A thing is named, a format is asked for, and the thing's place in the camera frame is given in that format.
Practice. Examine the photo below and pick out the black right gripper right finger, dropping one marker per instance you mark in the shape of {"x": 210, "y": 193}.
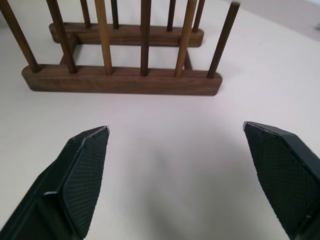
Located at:
{"x": 287, "y": 175}

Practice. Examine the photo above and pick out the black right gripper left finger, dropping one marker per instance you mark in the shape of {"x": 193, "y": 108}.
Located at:
{"x": 75, "y": 180}

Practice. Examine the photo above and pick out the wooden dowel dish rack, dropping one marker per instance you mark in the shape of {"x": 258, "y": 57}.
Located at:
{"x": 120, "y": 80}

